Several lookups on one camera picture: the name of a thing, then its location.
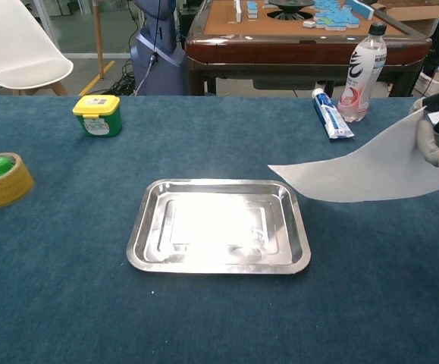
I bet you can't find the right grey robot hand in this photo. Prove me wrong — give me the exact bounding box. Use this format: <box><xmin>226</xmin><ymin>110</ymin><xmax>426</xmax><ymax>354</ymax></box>
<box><xmin>409</xmin><ymin>83</ymin><xmax>439</xmax><ymax>168</ymax></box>

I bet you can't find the white paper sheet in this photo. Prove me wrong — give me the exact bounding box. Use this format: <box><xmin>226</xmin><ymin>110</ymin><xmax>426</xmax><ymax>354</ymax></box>
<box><xmin>267</xmin><ymin>105</ymin><xmax>439</xmax><ymax>204</ymax></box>

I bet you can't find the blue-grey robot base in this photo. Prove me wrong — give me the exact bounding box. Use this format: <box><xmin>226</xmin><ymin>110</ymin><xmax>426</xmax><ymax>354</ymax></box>
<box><xmin>130</xmin><ymin>0</ymin><xmax>187</xmax><ymax>96</ymax></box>

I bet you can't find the white box with items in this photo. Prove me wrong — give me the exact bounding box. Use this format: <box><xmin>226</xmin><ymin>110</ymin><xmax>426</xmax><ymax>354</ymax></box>
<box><xmin>415</xmin><ymin>66</ymin><xmax>439</xmax><ymax>98</ymax></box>

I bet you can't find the blue white toothpaste tube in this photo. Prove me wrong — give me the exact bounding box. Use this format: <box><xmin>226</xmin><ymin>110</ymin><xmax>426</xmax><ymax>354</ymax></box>
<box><xmin>312</xmin><ymin>88</ymin><xmax>355</xmax><ymax>141</ymax></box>

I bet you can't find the clear bottle with pink drink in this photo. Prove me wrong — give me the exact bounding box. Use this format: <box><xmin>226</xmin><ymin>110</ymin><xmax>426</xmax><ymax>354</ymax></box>
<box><xmin>337</xmin><ymin>22</ymin><xmax>388</xmax><ymax>123</ymax></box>

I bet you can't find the long blue mahjong tile row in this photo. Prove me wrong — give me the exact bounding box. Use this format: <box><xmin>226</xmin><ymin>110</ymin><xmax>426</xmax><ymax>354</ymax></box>
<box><xmin>346</xmin><ymin>0</ymin><xmax>375</xmax><ymax>20</ymax></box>

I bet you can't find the blue mahjong tile pile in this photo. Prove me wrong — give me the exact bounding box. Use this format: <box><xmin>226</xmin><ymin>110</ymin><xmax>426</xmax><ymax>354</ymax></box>
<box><xmin>312</xmin><ymin>0</ymin><xmax>360</xmax><ymax>30</ymax></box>

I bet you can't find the brown mahjong table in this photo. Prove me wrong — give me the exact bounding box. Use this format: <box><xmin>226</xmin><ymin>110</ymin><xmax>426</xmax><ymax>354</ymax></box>
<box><xmin>183</xmin><ymin>0</ymin><xmax>432</xmax><ymax>98</ymax></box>

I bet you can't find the black mahjong table centre dome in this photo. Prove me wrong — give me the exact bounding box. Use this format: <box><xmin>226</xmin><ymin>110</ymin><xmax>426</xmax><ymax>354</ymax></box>
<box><xmin>266</xmin><ymin>0</ymin><xmax>315</xmax><ymax>20</ymax></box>

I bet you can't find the standing mahjong tile group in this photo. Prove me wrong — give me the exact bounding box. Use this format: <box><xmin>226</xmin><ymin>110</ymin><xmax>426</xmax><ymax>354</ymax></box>
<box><xmin>234</xmin><ymin>0</ymin><xmax>260</xmax><ymax>21</ymax></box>

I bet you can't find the silver metal tray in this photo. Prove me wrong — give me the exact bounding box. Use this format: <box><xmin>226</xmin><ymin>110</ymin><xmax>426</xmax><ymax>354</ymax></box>
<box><xmin>126</xmin><ymin>177</ymin><xmax>312</xmax><ymax>275</ymax></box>

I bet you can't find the green jar with yellow lid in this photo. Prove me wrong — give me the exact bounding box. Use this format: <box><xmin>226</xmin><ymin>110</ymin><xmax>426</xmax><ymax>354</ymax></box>
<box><xmin>71</xmin><ymin>94</ymin><xmax>122</xmax><ymax>138</ymax></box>

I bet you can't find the wooden pole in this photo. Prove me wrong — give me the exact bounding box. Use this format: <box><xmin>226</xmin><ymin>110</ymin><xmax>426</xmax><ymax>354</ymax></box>
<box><xmin>92</xmin><ymin>0</ymin><xmax>106</xmax><ymax>80</ymax></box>

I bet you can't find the blue felt table cover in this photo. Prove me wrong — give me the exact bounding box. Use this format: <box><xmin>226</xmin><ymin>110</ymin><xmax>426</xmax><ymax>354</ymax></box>
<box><xmin>0</xmin><ymin>94</ymin><xmax>439</xmax><ymax>364</ymax></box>

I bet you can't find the white chair with wooden legs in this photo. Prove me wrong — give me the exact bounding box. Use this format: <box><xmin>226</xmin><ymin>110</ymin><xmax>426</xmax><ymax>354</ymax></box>
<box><xmin>0</xmin><ymin>0</ymin><xmax>74</xmax><ymax>96</ymax></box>

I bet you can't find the yellow tape roll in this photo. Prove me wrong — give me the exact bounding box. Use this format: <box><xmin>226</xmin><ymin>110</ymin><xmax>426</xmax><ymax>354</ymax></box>
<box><xmin>0</xmin><ymin>152</ymin><xmax>35</xmax><ymax>209</ymax></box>

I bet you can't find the white cable on robot base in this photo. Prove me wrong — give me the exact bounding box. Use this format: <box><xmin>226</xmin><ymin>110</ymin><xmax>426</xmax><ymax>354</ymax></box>
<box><xmin>133</xmin><ymin>52</ymin><xmax>158</xmax><ymax>96</ymax></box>

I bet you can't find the black floor cable bundle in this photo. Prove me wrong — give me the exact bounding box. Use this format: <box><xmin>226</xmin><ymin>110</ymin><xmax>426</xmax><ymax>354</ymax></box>
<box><xmin>107</xmin><ymin>60</ymin><xmax>141</xmax><ymax>96</ymax></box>

